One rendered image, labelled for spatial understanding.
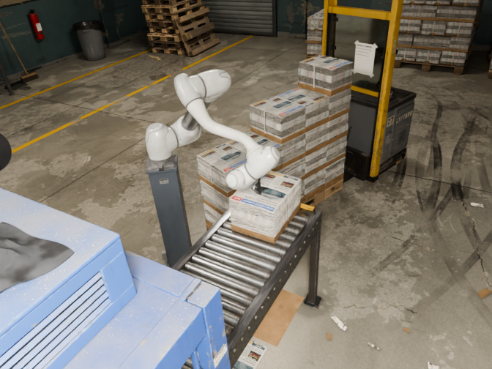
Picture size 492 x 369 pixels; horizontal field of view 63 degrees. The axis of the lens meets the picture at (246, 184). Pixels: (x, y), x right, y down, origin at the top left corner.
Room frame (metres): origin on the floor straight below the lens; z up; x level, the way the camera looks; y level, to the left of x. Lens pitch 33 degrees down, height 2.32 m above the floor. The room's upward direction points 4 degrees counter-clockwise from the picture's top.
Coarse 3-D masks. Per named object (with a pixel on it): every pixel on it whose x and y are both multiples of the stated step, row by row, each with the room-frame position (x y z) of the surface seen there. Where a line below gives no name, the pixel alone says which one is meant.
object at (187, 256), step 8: (224, 216) 1.99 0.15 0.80; (216, 224) 1.91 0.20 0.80; (208, 232) 1.84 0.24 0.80; (216, 232) 1.85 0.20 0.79; (200, 240) 1.77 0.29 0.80; (192, 248) 1.71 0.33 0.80; (184, 256) 1.65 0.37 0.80; (192, 256) 1.65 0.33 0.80; (176, 264) 1.59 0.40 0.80; (184, 264) 1.59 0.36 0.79
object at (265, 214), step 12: (240, 192) 1.90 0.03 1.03; (252, 192) 1.89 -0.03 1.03; (264, 192) 1.89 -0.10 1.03; (240, 204) 1.80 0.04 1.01; (252, 204) 1.77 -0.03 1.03; (264, 204) 1.76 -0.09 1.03; (276, 204) 1.76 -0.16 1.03; (240, 216) 1.81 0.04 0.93; (252, 216) 1.77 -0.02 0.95; (264, 216) 1.72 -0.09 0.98; (276, 216) 1.71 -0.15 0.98; (252, 228) 1.77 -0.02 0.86; (264, 228) 1.73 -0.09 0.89; (276, 228) 1.72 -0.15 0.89
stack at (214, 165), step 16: (320, 128) 3.13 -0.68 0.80; (224, 144) 2.91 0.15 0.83; (240, 144) 2.89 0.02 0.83; (272, 144) 2.85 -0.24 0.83; (288, 144) 2.89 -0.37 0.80; (304, 144) 3.01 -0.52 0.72; (208, 160) 2.66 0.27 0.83; (224, 160) 2.64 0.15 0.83; (240, 160) 2.62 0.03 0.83; (288, 160) 2.89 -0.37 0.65; (304, 160) 3.00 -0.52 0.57; (320, 160) 3.13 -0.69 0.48; (208, 176) 2.65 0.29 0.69; (224, 176) 2.48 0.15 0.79; (320, 176) 3.14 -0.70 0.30; (208, 192) 2.69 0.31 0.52; (304, 192) 3.01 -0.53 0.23; (320, 192) 3.15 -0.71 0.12; (208, 208) 2.72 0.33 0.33; (224, 208) 2.52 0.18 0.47
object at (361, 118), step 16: (352, 96) 3.86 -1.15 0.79; (368, 96) 3.81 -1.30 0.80; (400, 96) 3.76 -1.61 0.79; (352, 112) 3.81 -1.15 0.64; (368, 112) 3.66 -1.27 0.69; (400, 112) 3.66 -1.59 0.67; (352, 128) 3.79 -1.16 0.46; (368, 128) 3.64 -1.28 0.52; (400, 128) 3.69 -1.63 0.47; (352, 144) 3.78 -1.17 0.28; (368, 144) 3.63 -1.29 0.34; (384, 144) 3.52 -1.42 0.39; (400, 144) 3.72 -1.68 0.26; (384, 160) 3.55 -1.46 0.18
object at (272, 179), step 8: (264, 176) 2.05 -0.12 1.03; (272, 176) 2.04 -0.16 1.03; (280, 176) 2.03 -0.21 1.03; (288, 176) 2.03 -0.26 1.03; (272, 184) 1.96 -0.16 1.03; (280, 184) 1.95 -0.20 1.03; (288, 184) 1.94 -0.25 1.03; (296, 184) 1.94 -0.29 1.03; (296, 192) 1.93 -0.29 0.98; (296, 200) 1.96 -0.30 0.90; (296, 208) 1.95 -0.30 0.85
